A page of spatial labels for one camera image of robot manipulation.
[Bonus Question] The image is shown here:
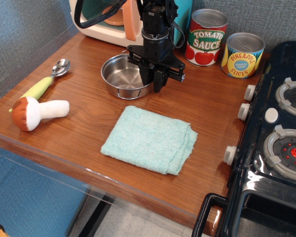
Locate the tomato sauce can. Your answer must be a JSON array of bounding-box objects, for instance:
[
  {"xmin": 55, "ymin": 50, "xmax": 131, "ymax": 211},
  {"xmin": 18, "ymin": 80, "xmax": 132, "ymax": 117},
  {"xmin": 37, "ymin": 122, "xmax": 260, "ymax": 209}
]
[{"xmin": 185, "ymin": 8, "xmax": 228, "ymax": 66}]

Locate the toy microwave teal cream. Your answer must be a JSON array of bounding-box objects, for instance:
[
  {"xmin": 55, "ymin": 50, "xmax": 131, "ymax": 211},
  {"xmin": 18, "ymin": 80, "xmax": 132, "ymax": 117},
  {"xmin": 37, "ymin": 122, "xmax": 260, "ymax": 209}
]
[{"xmin": 78, "ymin": 0, "xmax": 192, "ymax": 47}]

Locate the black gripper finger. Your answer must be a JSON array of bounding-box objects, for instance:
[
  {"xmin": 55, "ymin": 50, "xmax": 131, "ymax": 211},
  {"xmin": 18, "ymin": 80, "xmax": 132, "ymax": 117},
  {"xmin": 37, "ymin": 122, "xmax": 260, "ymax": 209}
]
[
  {"xmin": 153, "ymin": 70, "xmax": 168, "ymax": 93},
  {"xmin": 139, "ymin": 63, "xmax": 154, "ymax": 86}
]

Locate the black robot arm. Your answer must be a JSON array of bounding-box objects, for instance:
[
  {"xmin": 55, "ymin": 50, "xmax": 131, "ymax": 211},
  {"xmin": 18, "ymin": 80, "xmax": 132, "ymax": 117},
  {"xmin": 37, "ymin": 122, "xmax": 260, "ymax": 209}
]
[{"xmin": 127, "ymin": 0, "xmax": 185, "ymax": 93}]

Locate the black braided cable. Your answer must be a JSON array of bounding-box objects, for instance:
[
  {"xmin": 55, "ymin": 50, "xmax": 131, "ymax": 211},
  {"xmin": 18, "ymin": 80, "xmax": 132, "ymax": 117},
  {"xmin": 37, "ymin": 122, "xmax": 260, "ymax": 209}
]
[{"xmin": 74, "ymin": 0, "xmax": 128, "ymax": 29}]

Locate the orange microwave turntable plate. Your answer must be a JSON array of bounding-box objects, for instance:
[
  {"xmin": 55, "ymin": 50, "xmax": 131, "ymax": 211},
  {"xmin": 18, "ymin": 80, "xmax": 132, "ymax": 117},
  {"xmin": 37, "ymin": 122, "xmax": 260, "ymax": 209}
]
[{"xmin": 104, "ymin": 7, "xmax": 124, "ymax": 26}]

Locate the spoon with green handle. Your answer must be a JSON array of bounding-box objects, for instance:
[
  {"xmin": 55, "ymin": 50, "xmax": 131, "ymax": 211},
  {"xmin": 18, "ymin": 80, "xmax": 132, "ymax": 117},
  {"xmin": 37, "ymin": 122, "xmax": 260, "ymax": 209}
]
[{"xmin": 21, "ymin": 59, "xmax": 71, "ymax": 100}]

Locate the plush toy mushroom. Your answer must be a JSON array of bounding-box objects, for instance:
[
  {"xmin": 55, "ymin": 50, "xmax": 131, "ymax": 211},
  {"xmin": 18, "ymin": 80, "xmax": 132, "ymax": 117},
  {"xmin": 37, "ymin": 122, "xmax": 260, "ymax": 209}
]
[{"xmin": 11, "ymin": 96, "xmax": 70, "ymax": 131}]

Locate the pineapple slices can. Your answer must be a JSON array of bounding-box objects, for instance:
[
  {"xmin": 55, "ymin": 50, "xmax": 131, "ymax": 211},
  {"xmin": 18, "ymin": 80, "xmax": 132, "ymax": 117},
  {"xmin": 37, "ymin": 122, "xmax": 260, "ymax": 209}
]
[{"xmin": 221, "ymin": 32, "xmax": 265, "ymax": 79}]

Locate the light blue folded cloth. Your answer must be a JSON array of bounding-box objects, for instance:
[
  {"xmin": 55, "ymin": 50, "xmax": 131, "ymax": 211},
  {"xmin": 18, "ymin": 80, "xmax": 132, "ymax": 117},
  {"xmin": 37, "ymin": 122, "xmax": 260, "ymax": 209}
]
[{"xmin": 101, "ymin": 106, "xmax": 198, "ymax": 175}]

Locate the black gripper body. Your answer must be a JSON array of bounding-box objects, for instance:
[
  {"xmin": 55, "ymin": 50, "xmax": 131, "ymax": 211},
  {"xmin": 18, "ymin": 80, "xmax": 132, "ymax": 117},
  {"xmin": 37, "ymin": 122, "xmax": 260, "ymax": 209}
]
[{"xmin": 127, "ymin": 31, "xmax": 185, "ymax": 82}]

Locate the black toy stove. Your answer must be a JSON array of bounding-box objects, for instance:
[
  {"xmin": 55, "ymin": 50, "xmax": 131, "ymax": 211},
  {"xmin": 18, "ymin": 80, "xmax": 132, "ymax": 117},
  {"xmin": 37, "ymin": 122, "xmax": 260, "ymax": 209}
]
[{"xmin": 192, "ymin": 41, "xmax": 296, "ymax": 237}]

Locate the stainless steel pot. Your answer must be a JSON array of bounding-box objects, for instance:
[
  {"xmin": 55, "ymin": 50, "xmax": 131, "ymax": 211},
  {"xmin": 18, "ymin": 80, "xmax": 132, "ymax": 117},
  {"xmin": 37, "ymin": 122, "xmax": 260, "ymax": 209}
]
[{"xmin": 101, "ymin": 54, "xmax": 153, "ymax": 100}]

